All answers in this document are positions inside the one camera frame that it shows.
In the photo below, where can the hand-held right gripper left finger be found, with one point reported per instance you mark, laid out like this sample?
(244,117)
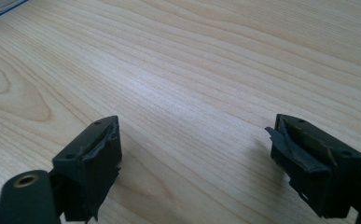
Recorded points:
(88,168)

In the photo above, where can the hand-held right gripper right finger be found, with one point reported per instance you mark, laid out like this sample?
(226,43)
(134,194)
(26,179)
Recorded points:
(318,174)

